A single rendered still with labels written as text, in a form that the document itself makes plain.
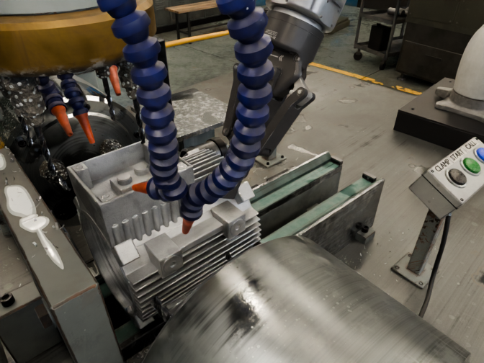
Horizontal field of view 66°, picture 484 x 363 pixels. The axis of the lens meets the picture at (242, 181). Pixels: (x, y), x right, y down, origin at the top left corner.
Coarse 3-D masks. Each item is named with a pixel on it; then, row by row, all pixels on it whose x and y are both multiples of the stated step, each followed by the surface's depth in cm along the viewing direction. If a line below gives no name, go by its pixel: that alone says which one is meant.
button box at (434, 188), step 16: (464, 144) 64; (480, 144) 65; (448, 160) 60; (480, 160) 62; (432, 176) 57; (448, 176) 57; (480, 176) 60; (416, 192) 60; (432, 192) 58; (448, 192) 56; (464, 192) 56; (432, 208) 59; (448, 208) 57
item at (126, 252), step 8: (192, 152) 59; (248, 184) 52; (240, 192) 51; (248, 192) 52; (240, 200) 52; (128, 240) 43; (112, 248) 43; (120, 248) 42; (128, 248) 43; (136, 248) 43; (120, 256) 42; (128, 256) 42; (136, 256) 43; (96, 264) 57; (120, 264) 43; (136, 320) 49; (152, 320) 50
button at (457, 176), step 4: (448, 172) 58; (452, 172) 57; (456, 172) 57; (460, 172) 58; (452, 176) 57; (456, 176) 57; (460, 176) 57; (464, 176) 57; (452, 180) 57; (456, 180) 56; (460, 180) 57; (464, 180) 57; (460, 184) 57
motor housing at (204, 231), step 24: (96, 240) 56; (144, 240) 45; (192, 240) 47; (216, 240) 50; (240, 240) 52; (144, 264) 45; (192, 264) 47; (216, 264) 51; (120, 288) 56; (144, 288) 44; (168, 288) 47; (192, 288) 50; (144, 312) 46
